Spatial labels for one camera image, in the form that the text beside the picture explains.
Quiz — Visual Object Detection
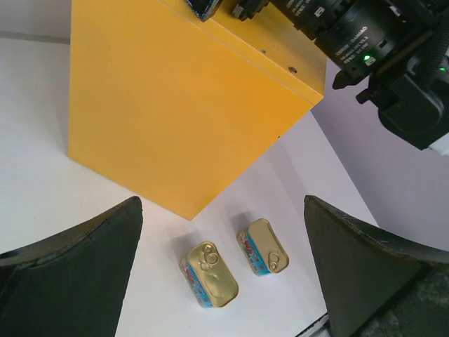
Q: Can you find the flat gold tin left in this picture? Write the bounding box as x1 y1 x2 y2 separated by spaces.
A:
179 241 239 309

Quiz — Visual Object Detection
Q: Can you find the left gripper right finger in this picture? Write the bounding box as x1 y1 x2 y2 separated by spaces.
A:
304 195 448 336

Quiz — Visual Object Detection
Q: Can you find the flat gold tin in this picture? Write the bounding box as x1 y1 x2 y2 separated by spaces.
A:
179 241 239 309
236 218 290 277

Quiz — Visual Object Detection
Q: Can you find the yellow two-shelf cabinet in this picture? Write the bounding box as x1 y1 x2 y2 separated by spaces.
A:
68 1 326 220

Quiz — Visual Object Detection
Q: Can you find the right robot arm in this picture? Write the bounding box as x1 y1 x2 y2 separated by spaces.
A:
173 1 448 156

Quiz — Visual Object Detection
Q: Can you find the flat gold tin right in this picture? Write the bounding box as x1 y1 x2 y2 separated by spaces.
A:
236 218 290 277

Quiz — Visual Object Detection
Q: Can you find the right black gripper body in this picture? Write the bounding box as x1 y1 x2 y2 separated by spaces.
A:
185 0 269 22

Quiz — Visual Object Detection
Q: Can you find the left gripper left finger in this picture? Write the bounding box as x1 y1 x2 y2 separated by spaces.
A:
1 196 143 336

